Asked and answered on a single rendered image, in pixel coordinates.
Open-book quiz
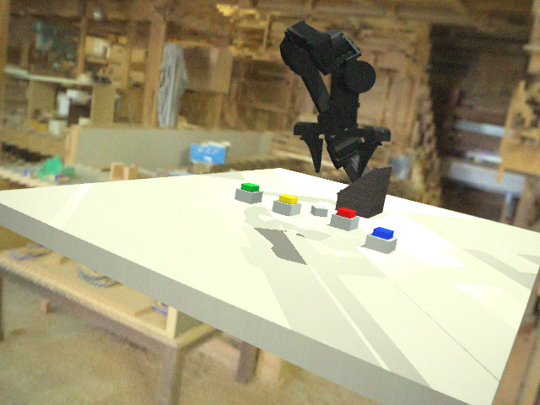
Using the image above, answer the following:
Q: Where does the green button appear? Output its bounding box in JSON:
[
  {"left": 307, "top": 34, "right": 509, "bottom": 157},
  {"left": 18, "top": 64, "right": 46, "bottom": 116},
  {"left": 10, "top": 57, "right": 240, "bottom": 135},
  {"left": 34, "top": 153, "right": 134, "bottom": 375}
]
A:
[{"left": 235, "top": 183, "right": 263, "bottom": 203}]

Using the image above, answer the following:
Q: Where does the yellow button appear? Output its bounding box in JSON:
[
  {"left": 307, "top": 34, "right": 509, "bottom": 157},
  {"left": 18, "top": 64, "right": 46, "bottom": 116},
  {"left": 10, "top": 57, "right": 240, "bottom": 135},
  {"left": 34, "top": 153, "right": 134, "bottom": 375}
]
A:
[{"left": 272, "top": 194, "right": 302, "bottom": 216}]

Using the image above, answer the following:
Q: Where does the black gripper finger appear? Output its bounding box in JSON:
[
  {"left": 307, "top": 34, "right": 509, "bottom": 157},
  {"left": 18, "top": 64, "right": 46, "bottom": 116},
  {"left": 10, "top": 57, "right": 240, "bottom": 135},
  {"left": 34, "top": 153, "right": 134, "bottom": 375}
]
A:
[
  {"left": 358, "top": 142, "right": 382, "bottom": 177},
  {"left": 300, "top": 138, "right": 323, "bottom": 173}
]

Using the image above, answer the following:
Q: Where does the blue button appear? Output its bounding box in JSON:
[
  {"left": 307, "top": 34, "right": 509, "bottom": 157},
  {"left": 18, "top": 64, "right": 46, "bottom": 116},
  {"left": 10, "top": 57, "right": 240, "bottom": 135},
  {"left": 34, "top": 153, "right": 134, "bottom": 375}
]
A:
[{"left": 364, "top": 227, "right": 398, "bottom": 254}]

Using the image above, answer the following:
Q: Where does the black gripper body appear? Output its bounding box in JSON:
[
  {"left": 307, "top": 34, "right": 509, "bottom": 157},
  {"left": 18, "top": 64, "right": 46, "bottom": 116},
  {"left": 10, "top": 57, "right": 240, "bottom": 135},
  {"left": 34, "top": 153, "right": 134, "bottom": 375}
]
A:
[{"left": 294, "top": 95, "right": 391, "bottom": 143}]

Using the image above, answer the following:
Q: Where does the red button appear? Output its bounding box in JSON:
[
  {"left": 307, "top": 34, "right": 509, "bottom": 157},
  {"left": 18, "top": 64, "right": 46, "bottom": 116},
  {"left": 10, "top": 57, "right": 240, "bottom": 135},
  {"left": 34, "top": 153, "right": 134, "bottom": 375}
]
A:
[{"left": 330, "top": 208, "right": 360, "bottom": 231}]

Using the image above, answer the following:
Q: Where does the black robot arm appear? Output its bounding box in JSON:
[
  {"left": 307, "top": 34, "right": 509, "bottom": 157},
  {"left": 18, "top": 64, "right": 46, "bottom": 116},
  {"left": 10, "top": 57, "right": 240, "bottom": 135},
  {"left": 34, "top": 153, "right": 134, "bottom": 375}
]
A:
[{"left": 279, "top": 21, "right": 375, "bottom": 183}]

